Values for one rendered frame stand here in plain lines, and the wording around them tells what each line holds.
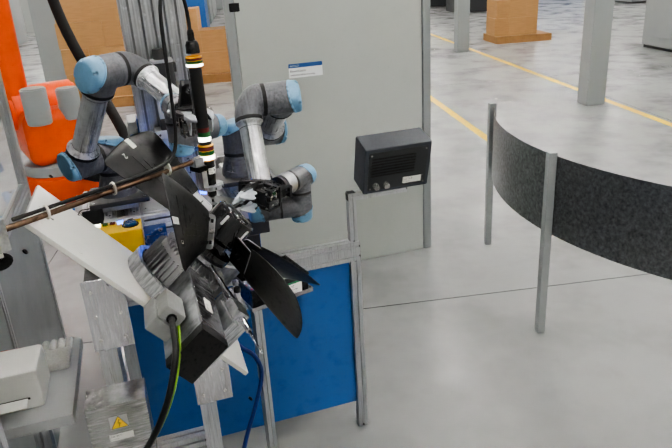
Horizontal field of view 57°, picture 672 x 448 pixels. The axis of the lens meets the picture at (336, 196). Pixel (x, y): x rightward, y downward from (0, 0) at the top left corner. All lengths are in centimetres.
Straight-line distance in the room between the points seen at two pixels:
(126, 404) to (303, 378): 102
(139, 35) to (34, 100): 299
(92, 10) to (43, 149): 441
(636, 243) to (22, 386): 233
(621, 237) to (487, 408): 94
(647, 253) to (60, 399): 227
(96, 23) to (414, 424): 804
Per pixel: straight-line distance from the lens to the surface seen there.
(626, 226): 292
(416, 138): 229
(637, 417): 304
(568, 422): 293
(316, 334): 251
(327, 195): 386
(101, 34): 982
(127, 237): 216
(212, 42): 1105
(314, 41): 363
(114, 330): 174
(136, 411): 177
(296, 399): 266
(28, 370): 174
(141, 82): 225
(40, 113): 559
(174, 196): 145
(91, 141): 240
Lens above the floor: 186
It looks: 21 degrees down
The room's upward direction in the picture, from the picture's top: 3 degrees counter-clockwise
